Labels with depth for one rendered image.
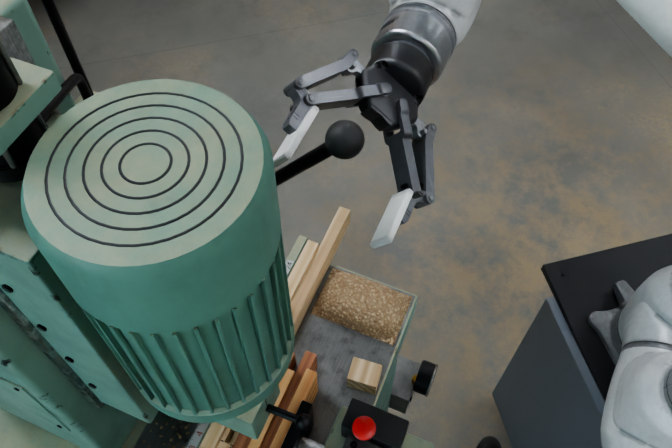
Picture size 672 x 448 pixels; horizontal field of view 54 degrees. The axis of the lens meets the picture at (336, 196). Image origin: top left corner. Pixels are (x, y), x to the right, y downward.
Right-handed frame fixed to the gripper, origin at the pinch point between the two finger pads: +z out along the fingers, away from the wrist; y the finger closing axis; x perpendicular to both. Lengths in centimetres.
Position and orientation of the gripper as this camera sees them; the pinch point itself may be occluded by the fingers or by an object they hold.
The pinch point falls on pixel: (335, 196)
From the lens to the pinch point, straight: 66.1
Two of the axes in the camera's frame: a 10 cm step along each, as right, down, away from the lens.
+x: 5.6, -2.6, -7.8
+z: -3.9, 7.5, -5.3
